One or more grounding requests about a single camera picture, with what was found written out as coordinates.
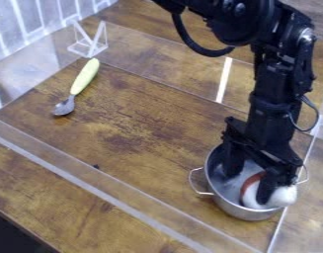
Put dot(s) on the clear acrylic triangle stand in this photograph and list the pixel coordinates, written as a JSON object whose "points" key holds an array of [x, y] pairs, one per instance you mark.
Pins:
{"points": [[86, 46]]}

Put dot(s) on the yellow handled metal spoon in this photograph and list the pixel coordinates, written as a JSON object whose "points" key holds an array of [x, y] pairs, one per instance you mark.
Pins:
{"points": [[82, 79]]}

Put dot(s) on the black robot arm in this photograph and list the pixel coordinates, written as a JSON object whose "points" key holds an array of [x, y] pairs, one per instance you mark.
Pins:
{"points": [[279, 34]]}

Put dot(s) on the silver metal pot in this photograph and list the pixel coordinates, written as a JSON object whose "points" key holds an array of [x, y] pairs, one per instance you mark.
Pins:
{"points": [[233, 194]]}

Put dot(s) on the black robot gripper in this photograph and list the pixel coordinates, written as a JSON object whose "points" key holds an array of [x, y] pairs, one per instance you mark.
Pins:
{"points": [[262, 139]]}

